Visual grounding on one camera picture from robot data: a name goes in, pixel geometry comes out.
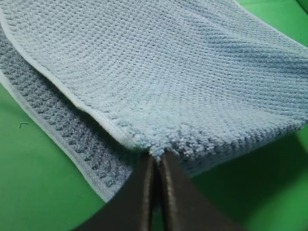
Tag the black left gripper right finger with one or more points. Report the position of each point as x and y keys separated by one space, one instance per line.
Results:
x=184 y=207

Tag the green table cloth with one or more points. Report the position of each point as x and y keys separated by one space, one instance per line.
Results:
x=266 y=189

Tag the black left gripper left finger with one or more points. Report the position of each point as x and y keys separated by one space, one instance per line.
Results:
x=132 y=206

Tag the blue waffle towel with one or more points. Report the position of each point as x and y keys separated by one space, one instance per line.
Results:
x=108 y=79

